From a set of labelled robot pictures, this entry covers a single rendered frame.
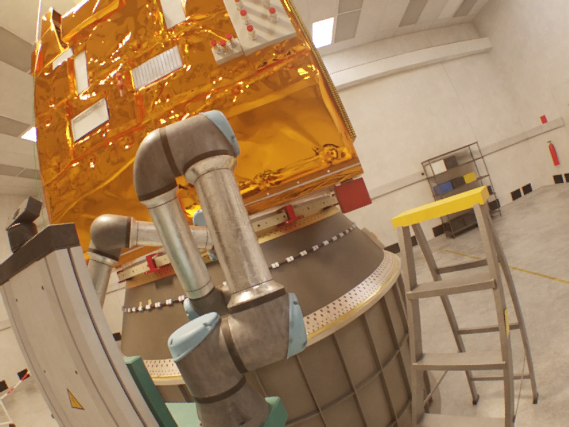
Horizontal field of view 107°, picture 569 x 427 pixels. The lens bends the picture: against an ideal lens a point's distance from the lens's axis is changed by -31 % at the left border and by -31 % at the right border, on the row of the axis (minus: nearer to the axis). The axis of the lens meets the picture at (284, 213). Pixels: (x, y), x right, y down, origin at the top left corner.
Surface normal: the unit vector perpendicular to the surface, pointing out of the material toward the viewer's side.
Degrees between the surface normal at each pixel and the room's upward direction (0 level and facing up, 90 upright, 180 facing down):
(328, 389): 90
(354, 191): 90
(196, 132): 81
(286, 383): 90
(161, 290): 62
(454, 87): 90
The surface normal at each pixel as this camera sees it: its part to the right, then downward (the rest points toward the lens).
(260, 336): 0.02, -0.29
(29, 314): -0.26, 0.06
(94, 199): -0.08, -0.06
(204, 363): 0.13, -0.09
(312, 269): 0.26, -0.62
